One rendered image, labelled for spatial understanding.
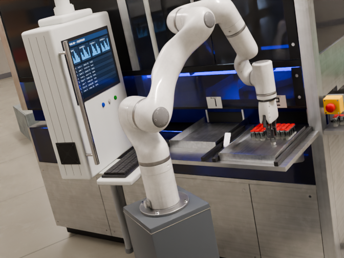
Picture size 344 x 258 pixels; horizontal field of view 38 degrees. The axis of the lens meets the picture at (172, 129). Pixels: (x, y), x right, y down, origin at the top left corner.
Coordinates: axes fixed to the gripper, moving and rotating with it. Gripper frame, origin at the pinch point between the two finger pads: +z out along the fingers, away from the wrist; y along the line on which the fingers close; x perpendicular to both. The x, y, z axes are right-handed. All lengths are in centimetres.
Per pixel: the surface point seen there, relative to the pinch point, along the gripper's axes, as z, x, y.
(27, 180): 93, -315, -91
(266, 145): 5.7, -2.6, 1.8
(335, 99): -8.8, 23.0, -17.7
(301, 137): 4.1, 11.3, -4.8
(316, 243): 66, 6, -18
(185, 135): 5, -50, -5
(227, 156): 3.9, -12.5, 19.2
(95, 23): -57, -87, 0
